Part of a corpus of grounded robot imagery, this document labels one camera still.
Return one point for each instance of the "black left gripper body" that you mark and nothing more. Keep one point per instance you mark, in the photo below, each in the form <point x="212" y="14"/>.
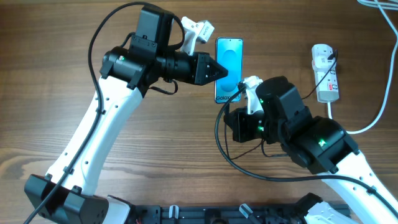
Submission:
<point x="199" y="59"/>

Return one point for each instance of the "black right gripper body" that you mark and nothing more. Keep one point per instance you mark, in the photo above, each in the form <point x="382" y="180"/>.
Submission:
<point x="249" y="127"/>

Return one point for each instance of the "smartphone with blue screen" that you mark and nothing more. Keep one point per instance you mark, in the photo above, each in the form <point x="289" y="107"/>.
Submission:
<point x="229" y="54"/>

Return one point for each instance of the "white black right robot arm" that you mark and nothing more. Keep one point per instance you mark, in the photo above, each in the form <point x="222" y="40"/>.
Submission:
<point x="275" y="113"/>

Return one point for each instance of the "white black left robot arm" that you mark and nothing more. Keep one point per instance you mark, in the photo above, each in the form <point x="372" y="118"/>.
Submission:
<point x="162" y="47"/>

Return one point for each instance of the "white USB charger plug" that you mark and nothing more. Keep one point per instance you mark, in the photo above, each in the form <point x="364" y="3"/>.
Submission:
<point x="323" y="56"/>

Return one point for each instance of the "white power strip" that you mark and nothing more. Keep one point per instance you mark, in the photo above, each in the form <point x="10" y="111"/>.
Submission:
<point x="328" y="90"/>

